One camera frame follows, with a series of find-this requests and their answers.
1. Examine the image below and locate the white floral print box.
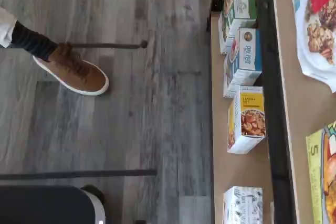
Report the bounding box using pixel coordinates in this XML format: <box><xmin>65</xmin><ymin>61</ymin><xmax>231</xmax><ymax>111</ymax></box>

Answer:
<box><xmin>223</xmin><ymin>186</ymin><xmax>264</xmax><ymax>224</ymax></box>

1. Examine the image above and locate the green white food box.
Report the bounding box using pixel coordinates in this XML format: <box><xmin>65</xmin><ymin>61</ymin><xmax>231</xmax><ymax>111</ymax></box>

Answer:
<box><xmin>218</xmin><ymin>0</ymin><xmax>258</xmax><ymax>56</ymax></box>

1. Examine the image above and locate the brown particle board shelf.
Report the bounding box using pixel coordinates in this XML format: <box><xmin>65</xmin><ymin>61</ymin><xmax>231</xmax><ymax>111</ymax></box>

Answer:
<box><xmin>209</xmin><ymin>10</ymin><xmax>276</xmax><ymax>224</ymax></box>
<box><xmin>269</xmin><ymin>0</ymin><xmax>336</xmax><ymax>224</ymax></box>

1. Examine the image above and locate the white yellow nut box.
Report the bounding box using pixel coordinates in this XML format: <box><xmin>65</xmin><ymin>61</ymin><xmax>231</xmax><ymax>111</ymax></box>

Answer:
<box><xmin>226</xmin><ymin>86</ymin><xmax>267</xmax><ymax>155</ymax></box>

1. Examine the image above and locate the granola bag red white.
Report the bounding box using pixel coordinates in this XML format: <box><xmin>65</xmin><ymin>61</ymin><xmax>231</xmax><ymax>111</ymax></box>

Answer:
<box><xmin>291</xmin><ymin>0</ymin><xmax>336</xmax><ymax>86</ymax></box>

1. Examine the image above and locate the black metal shelf beam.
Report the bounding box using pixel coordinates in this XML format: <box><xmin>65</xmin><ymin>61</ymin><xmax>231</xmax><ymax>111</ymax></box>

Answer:
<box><xmin>255</xmin><ymin>0</ymin><xmax>298</xmax><ymax>224</ymax></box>

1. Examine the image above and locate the person leg dark sock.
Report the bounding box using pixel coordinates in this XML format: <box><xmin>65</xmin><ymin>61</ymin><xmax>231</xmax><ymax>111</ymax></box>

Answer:
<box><xmin>0</xmin><ymin>7</ymin><xmax>60</xmax><ymax>61</ymax></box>

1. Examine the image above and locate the brown shoe white sole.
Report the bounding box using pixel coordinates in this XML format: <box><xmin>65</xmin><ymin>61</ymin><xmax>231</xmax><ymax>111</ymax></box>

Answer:
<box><xmin>32</xmin><ymin>42</ymin><xmax>110</xmax><ymax>97</ymax></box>

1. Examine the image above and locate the yellow oat bites box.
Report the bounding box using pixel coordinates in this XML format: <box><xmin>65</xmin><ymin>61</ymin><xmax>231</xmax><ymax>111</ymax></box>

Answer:
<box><xmin>305</xmin><ymin>121</ymin><xmax>336</xmax><ymax>224</ymax></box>

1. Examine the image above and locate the blue flax box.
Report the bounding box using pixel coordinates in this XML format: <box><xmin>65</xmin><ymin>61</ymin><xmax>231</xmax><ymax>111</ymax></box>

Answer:
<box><xmin>223</xmin><ymin>27</ymin><xmax>263</xmax><ymax>99</ymax></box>

